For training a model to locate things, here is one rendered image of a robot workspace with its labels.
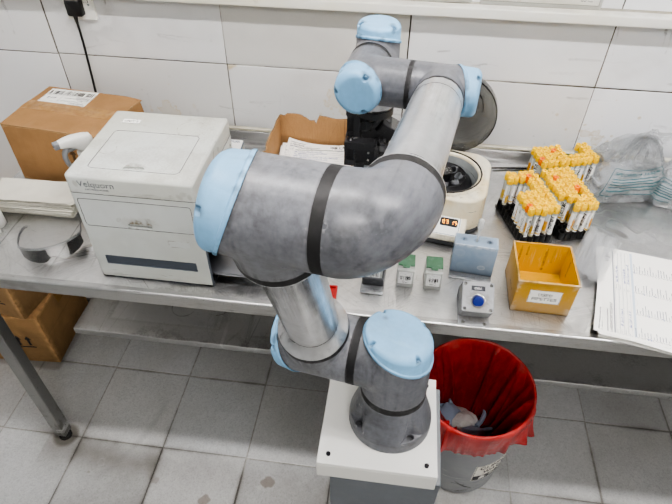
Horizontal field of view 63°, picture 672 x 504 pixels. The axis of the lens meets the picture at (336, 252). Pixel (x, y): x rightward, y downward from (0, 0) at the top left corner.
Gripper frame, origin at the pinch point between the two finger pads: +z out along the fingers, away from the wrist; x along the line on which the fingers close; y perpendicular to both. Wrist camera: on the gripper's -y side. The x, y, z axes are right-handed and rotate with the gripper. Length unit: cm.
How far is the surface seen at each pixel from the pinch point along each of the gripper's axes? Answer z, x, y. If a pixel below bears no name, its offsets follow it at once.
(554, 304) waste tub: 23.2, 4.2, -41.2
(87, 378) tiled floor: 114, -15, 109
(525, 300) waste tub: 23.0, 4.2, -34.8
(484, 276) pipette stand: 25.8, -5.0, -26.6
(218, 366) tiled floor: 114, -28, 60
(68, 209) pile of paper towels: 24, -12, 84
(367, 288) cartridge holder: 25.4, 3.7, 0.9
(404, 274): 22.5, 0.7, -7.3
